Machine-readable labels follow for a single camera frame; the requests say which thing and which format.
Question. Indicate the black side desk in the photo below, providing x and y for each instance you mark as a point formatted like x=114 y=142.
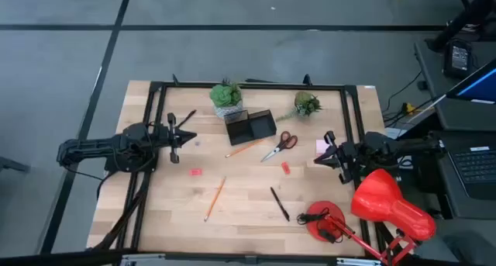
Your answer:
x=438 y=83

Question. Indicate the grey metal leg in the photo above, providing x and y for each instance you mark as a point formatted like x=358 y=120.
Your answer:
x=13 y=165

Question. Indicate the pink eraser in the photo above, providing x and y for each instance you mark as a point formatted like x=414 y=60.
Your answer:
x=195 y=172

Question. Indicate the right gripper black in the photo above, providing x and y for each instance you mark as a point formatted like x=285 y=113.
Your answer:
x=345 y=155

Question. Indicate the black pen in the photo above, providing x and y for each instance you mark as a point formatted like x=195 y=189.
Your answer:
x=280 y=204

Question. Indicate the yellow plug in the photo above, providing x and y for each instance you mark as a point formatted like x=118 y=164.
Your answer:
x=407 y=108

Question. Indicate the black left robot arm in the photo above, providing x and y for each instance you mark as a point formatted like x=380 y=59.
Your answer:
x=97 y=146

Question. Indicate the small trailing succulent dark pot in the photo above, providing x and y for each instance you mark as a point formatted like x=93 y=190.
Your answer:
x=306 y=102

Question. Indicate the person's shoe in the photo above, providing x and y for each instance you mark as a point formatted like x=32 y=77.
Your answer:
x=469 y=26

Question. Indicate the green succulent in patterned pot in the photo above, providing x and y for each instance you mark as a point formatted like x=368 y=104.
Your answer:
x=225 y=95

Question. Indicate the black mesh desk organizer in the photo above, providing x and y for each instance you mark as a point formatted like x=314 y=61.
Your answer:
x=240 y=132

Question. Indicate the red desk lamp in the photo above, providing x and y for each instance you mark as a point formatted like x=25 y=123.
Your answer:
x=383 y=202

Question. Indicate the dark slim pen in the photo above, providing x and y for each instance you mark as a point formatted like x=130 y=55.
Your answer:
x=188 y=118

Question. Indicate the dark laptop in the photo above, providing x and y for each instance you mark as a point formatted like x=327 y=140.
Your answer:
x=476 y=169

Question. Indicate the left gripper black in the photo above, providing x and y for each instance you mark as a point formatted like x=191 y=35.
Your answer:
x=173 y=142

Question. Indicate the orange pencil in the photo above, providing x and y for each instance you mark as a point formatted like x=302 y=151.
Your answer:
x=244 y=148
x=215 y=199

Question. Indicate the black rig beam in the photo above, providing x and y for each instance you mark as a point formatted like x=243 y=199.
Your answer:
x=58 y=258

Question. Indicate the monitor with blue screen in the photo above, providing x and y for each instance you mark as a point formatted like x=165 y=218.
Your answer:
x=480 y=87

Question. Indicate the pink sticky note pad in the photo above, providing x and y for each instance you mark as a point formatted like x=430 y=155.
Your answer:
x=321 y=146

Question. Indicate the black aluminium table frame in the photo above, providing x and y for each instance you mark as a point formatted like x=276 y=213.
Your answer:
x=252 y=85

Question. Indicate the black stand leg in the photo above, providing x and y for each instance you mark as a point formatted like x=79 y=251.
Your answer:
x=457 y=25

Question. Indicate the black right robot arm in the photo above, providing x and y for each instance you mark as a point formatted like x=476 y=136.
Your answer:
x=387 y=146

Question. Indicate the white paper sheet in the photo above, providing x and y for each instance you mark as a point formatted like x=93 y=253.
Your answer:
x=392 y=133

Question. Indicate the orange eraser with black print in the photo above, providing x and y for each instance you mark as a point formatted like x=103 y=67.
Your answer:
x=285 y=168

